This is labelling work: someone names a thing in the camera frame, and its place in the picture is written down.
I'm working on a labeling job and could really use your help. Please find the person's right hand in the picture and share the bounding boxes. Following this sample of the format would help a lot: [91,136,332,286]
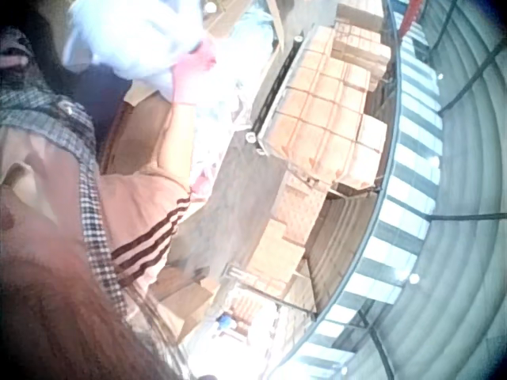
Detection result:
[170,38,219,107]

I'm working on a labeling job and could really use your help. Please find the white plastic bag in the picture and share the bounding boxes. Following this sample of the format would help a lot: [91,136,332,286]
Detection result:
[62,0,213,82]

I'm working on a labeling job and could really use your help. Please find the light blue plastic bag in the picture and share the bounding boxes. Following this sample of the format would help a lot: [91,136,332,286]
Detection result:
[231,9,276,64]

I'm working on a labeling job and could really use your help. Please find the heap of white plastic sheets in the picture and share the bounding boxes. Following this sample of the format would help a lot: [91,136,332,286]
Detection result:
[189,66,258,199]

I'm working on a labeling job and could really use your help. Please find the black metal trolley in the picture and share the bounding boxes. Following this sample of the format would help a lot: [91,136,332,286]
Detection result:
[244,34,307,156]

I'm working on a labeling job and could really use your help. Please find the open brown cardboard box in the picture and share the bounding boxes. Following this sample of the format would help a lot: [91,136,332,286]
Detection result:
[97,89,180,177]

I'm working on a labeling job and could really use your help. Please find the person's legs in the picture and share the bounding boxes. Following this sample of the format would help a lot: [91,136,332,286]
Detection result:
[59,63,135,138]

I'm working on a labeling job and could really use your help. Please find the stack of cartons on trolley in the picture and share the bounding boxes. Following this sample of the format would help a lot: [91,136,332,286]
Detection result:
[257,2,394,192]

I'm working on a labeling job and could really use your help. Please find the stack of brown patterned cartons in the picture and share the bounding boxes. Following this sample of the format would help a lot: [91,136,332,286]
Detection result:
[231,172,332,316]

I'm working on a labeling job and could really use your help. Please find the flat brown cardboard boxes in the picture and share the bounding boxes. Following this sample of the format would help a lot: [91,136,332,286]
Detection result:
[149,265,225,344]

